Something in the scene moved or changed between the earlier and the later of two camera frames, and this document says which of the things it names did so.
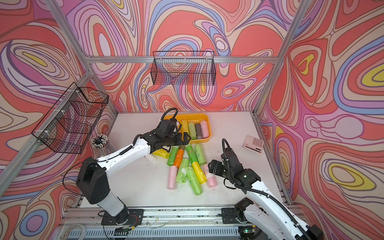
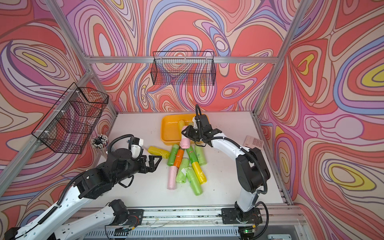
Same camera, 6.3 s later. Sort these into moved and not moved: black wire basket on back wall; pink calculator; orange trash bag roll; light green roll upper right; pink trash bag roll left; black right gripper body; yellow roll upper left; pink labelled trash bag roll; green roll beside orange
Moved: pink labelled trash bag roll; black right gripper body
Not moved: orange trash bag roll; yellow roll upper left; pink calculator; pink trash bag roll left; black wire basket on back wall; green roll beside orange; light green roll upper right
